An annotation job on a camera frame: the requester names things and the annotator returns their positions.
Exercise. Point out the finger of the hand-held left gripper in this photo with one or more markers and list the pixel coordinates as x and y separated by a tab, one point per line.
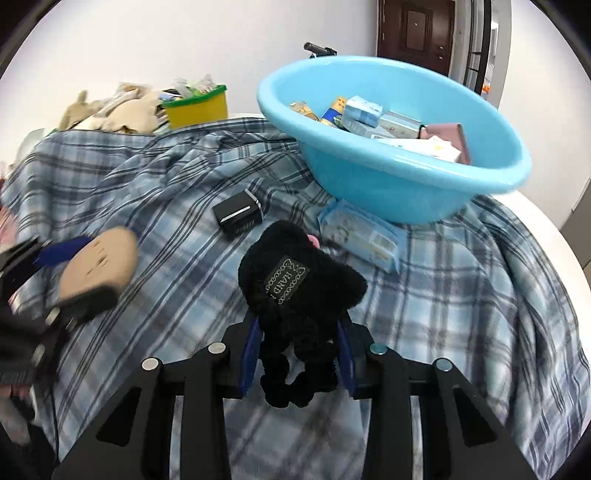
64	249
87	304

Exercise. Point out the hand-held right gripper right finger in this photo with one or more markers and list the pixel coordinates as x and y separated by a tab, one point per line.
346	362

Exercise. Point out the brown plush toy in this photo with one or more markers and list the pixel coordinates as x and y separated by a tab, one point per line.
78	113

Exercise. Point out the black framed glass door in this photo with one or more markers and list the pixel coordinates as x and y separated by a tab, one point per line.
480	46

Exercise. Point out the white box with yellow print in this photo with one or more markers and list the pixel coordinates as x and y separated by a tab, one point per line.
427	147

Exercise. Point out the blue wet wipes pack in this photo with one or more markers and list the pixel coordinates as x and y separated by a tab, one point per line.
360	235

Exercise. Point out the dark brown entrance door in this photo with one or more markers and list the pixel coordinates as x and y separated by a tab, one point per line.
415	32

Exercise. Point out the cream plush toy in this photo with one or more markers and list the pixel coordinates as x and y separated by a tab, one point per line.
131	115

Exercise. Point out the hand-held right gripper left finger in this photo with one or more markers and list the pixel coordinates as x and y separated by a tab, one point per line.
250	357

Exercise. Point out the blue plaid cloth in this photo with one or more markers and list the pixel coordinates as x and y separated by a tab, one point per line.
438	304

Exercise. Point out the small black box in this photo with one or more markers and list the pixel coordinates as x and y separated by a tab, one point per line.
238	212

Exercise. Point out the black fluffy scrunchie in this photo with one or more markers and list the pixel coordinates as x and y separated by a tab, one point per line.
300	295

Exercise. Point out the light blue plastic basin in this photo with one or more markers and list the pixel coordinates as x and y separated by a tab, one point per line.
397	184

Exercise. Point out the pile of small packets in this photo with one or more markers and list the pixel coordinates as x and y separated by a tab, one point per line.
194	87

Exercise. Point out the clear bag of snacks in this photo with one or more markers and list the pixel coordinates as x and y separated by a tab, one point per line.
129	92

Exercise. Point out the small light blue box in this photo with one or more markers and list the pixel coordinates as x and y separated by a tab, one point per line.
362	111

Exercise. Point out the teal and white box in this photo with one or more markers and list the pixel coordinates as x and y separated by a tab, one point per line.
398	124

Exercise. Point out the pink case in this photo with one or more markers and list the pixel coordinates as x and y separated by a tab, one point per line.
447	134

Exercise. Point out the yellow container with green rim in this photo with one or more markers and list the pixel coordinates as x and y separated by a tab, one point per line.
198	110

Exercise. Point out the yellow and blue box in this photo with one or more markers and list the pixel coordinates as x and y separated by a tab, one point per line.
334	111

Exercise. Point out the orange patterned packet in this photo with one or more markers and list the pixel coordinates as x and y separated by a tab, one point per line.
303	110

